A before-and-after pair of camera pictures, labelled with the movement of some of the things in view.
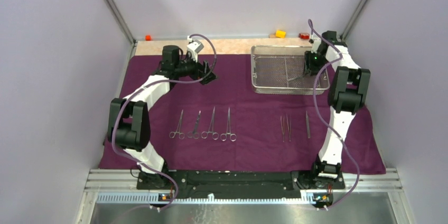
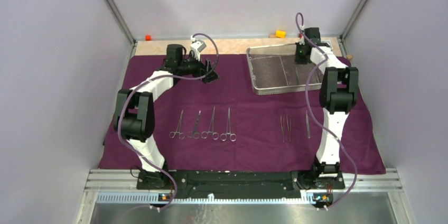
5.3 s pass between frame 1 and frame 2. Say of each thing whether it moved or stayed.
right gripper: moved
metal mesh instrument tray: stayed
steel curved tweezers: stayed
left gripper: stayed
